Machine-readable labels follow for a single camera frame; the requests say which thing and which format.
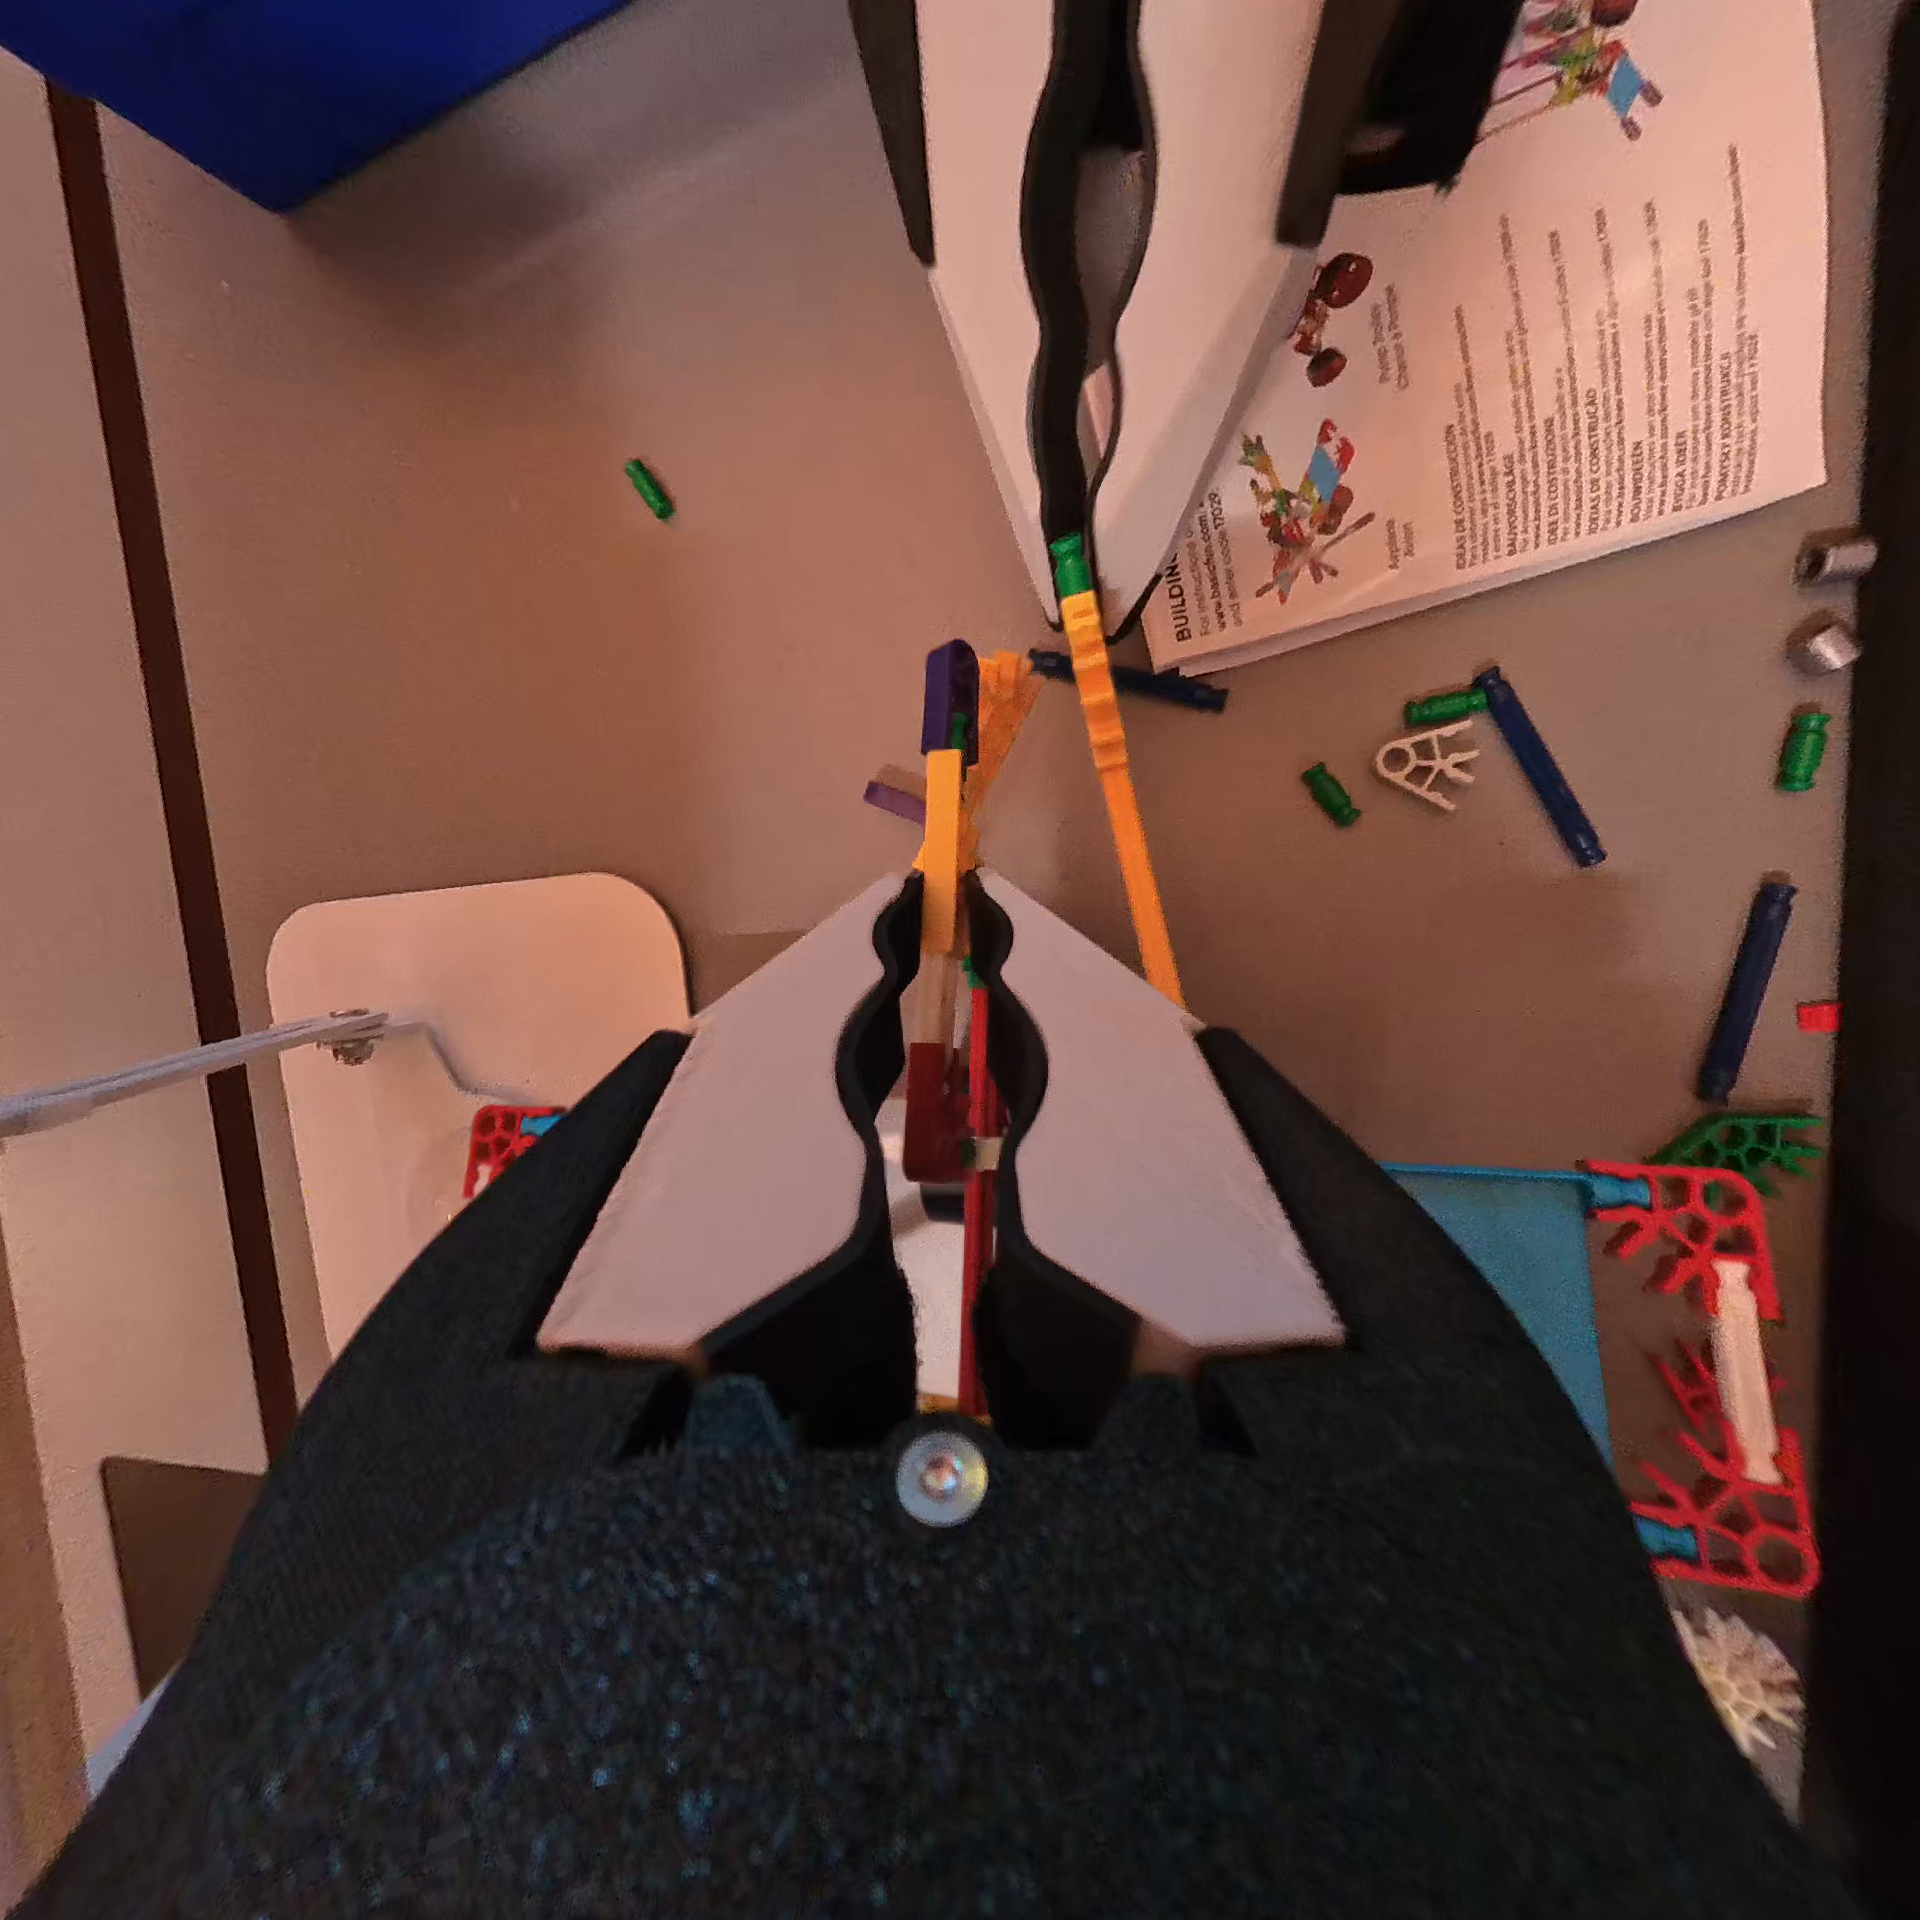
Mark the blue plastic bin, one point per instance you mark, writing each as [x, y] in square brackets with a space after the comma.
[300, 74]

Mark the green short rod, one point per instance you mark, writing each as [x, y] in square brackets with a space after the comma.
[1067, 562]
[648, 489]
[1443, 705]
[1801, 751]
[1330, 793]

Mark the colourful construction toy model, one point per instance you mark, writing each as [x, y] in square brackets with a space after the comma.
[1499, 1276]

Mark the grey spacer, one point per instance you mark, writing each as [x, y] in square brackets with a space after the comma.
[1836, 561]
[1822, 643]

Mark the purple block piece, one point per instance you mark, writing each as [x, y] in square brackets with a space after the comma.
[896, 796]

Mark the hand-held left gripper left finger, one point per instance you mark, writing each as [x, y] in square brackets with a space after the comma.
[721, 1184]

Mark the white instruction booklet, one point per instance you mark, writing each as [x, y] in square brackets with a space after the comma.
[1620, 374]

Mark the green fan connector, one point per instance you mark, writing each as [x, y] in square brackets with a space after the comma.
[1739, 1149]

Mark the white snowflake connector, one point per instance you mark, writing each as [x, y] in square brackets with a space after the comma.
[1739, 1672]

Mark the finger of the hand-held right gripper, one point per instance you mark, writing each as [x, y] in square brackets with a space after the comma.
[1201, 301]
[982, 225]

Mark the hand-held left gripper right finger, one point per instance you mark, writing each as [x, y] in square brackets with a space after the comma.
[1156, 1184]

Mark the dark blue rod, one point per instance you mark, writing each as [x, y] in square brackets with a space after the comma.
[1537, 765]
[1744, 990]
[1156, 687]

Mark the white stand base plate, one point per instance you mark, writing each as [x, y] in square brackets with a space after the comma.
[525, 960]

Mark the grey connector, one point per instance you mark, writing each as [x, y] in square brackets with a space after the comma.
[1427, 765]

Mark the yellow rod with connector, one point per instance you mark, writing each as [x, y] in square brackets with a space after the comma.
[1117, 796]
[1005, 705]

